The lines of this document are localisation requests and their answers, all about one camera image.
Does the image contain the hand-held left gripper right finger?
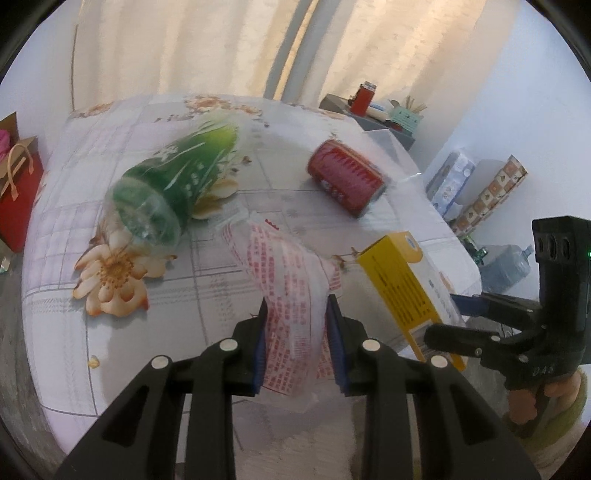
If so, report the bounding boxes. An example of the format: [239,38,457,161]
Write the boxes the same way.
[325,294,541,480]

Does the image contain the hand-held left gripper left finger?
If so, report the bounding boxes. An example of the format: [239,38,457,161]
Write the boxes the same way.
[54,298,269,480]

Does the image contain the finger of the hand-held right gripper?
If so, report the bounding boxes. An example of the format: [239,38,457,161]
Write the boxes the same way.
[450,292,549,331]
[424,323,551,371]

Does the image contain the clear red-printed plastic wrapper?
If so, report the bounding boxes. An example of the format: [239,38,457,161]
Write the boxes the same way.
[221,210,345,414]

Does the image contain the yellow cardboard box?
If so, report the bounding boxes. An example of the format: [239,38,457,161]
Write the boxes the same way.
[358,231,467,372]

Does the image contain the red drink can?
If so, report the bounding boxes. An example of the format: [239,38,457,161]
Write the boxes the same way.
[308,140,387,217]

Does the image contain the green plastic bottle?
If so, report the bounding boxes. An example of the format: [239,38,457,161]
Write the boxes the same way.
[104,121,243,257]

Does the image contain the person's right forearm green sleeve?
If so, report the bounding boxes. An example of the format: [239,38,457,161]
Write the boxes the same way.
[522,374,589,480]

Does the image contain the person's right hand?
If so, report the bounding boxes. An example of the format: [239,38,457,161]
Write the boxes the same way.
[507,371,578,428]

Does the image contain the blue water jug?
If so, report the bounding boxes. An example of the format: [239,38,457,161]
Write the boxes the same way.
[480,244,536,294]

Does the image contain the small green glass bottle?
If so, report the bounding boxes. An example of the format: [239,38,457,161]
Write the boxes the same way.
[462,233,489,265]

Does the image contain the floral checked tablecloth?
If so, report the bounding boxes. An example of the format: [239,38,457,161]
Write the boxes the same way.
[21,95,483,455]

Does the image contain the white fleece pants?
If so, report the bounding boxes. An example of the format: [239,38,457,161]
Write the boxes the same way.
[182,392,370,480]

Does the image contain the patterned wrapping paper roll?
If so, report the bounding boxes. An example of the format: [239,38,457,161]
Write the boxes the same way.
[450,155,528,236]

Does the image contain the toilet paper pack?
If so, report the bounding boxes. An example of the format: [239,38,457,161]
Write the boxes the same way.
[425,148,476,215]

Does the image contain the grey cabinet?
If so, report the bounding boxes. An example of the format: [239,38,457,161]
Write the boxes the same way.
[318,93,416,151]

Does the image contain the teal perforated basket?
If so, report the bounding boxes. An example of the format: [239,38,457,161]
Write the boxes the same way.
[390,104,423,132]

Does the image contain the red thermos flask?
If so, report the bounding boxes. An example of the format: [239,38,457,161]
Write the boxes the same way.
[351,82,376,114]

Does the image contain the cream patterned curtain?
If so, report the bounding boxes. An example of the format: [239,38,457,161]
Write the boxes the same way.
[74,0,301,100]
[318,0,522,112]

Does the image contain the red gift bag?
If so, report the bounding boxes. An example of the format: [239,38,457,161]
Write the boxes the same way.
[0,137,44,254]

